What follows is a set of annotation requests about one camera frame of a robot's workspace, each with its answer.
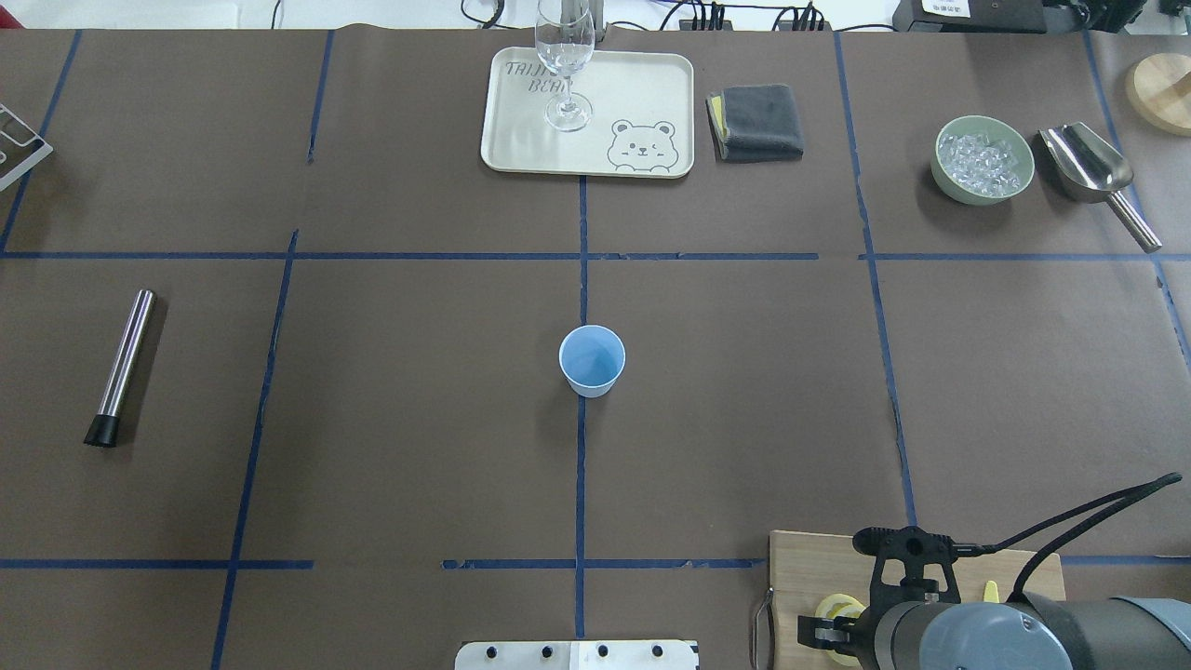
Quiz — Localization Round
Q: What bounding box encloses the clear wine glass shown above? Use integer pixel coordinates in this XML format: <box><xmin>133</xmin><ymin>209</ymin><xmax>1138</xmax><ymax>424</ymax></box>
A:
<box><xmin>534</xmin><ymin>1</ymin><xmax>596</xmax><ymax>132</ymax></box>

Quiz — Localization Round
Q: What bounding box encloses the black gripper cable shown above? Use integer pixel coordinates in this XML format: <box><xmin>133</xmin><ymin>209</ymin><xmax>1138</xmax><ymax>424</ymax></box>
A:
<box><xmin>958</xmin><ymin>472</ymin><xmax>1183</xmax><ymax>601</ymax></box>

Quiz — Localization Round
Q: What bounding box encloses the green bowl of ice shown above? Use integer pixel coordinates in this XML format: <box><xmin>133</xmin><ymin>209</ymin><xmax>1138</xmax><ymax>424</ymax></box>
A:
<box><xmin>930</xmin><ymin>115</ymin><xmax>1037</xmax><ymax>207</ymax></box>

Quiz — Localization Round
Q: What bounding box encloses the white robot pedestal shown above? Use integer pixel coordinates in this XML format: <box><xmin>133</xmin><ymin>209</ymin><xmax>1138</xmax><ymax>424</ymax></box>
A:
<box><xmin>454</xmin><ymin>639</ymin><xmax>701</xmax><ymax>669</ymax></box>

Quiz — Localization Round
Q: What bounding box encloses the grey folded cloth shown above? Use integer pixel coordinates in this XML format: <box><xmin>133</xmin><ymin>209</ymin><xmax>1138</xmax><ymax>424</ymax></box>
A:
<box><xmin>706</xmin><ymin>84</ymin><xmax>807</xmax><ymax>164</ymax></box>

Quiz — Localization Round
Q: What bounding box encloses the light blue cup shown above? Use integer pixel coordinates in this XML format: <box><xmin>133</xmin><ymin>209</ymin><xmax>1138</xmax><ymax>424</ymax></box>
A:
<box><xmin>557</xmin><ymin>324</ymin><xmax>626</xmax><ymax>397</ymax></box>

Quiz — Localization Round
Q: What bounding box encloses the steel muddler black tip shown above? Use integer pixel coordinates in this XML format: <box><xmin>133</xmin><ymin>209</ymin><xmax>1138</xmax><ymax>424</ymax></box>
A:
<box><xmin>85</xmin><ymin>289</ymin><xmax>156</xmax><ymax>449</ymax></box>

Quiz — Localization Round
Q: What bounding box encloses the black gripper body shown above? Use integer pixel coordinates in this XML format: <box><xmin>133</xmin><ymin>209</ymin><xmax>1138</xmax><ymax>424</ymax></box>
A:
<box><xmin>798</xmin><ymin>610</ymin><xmax>871</xmax><ymax>659</ymax></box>

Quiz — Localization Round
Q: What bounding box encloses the black power strip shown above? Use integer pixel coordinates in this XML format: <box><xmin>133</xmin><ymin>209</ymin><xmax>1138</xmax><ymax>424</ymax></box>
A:
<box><xmin>657</xmin><ymin>1</ymin><xmax>831</xmax><ymax>33</ymax></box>

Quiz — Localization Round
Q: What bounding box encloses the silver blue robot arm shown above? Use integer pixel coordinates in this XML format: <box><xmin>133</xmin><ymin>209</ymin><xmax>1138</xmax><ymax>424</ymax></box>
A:
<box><xmin>796</xmin><ymin>594</ymin><xmax>1190</xmax><ymax>669</ymax></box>

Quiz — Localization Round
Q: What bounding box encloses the yellow lemon slice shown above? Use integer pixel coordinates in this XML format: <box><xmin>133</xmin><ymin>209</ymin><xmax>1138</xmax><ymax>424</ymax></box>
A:
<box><xmin>815</xmin><ymin>593</ymin><xmax>866</xmax><ymax>666</ymax></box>

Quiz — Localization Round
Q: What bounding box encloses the beige bear tray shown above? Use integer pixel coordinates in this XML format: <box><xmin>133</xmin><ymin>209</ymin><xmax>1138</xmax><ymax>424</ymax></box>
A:
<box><xmin>479</xmin><ymin>46</ymin><xmax>696</xmax><ymax>179</ymax></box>

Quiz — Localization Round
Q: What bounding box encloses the wooden cup tree stand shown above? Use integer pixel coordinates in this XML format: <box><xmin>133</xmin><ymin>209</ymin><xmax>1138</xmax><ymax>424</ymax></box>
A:
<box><xmin>1125</xmin><ymin>52</ymin><xmax>1190</xmax><ymax>137</ymax></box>

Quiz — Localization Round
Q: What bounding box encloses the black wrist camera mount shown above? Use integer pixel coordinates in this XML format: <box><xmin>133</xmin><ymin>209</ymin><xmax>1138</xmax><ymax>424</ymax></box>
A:
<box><xmin>852</xmin><ymin>526</ymin><xmax>961</xmax><ymax>610</ymax></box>

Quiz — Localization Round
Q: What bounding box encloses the steel ice scoop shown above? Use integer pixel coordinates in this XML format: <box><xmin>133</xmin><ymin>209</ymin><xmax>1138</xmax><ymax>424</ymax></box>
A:
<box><xmin>1039</xmin><ymin>123</ymin><xmax>1164</xmax><ymax>253</ymax></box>

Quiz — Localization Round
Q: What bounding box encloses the wooden cutting board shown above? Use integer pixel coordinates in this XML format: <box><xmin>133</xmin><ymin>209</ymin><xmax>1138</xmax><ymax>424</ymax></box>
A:
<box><xmin>750</xmin><ymin>530</ymin><xmax>1067</xmax><ymax>669</ymax></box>

